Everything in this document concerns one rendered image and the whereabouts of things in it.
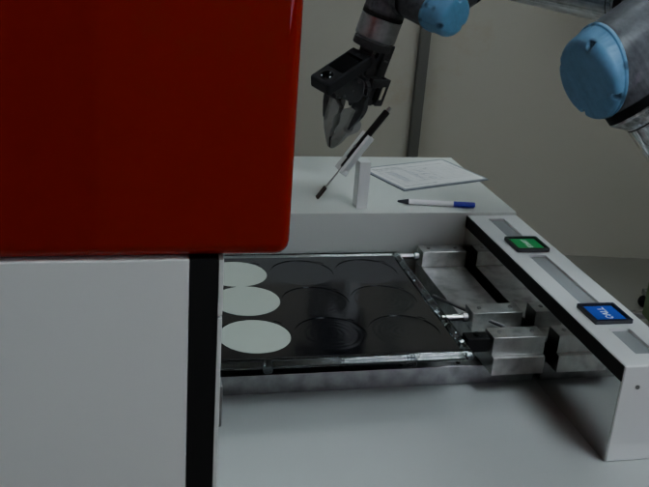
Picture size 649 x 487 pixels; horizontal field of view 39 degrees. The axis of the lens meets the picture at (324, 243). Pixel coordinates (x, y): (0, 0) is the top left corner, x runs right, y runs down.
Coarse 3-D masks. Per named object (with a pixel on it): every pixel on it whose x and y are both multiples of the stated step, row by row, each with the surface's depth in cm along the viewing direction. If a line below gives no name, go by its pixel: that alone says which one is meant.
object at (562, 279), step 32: (480, 224) 158; (512, 224) 159; (512, 256) 145; (544, 256) 146; (544, 288) 134; (576, 288) 135; (640, 320) 125; (640, 352) 117; (640, 384) 114; (640, 416) 116; (608, 448) 117; (640, 448) 118
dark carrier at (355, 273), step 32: (352, 256) 156; (384, 256) 157; (224, 288) 140; (288, 288) 142; (320, 288) 143; (352, 288) 143; (384, 288) 144; (224, 320) 130; (288, 320) 131; (320, 320) 132; (352, 320) 133; (384, 320) 134; (416, 320) 134; (224, 352) 121; (288, 352) 122; (320, 352) 123; (352, 352) 123; (384, 352) 124
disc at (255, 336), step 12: (240, 324) 129; (252, 324) 129; (264, 324) 130; (276, 324) 130; (228, 336) 125; (240, 336) 125; (252, 336) 126; (264, 336) 126; (276, 336) 126; (288, 336) 126; (240, 348) 122; (252, 348) 123; (264, 348) 123; (276, 348) 123
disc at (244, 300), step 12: (228, 288) 140; (240, 288) 140; (252, 288) 140; (228, 300) 136; (240, 300) 136; (252, 300) 137; (264, 300) 137; (276, 300) 137; (228, 312) 132; (240, 312) 132; (252, 312) 133; (264, 312) 133
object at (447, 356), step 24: (240, 360) 118; (264, 360) 119; (288, 360) 120; (312, 360) 120; (336, 360) 121; (360, 360) 122; (384, 360) 123; (408, 360) 123; (432, 360) 124; (456, 360) 125
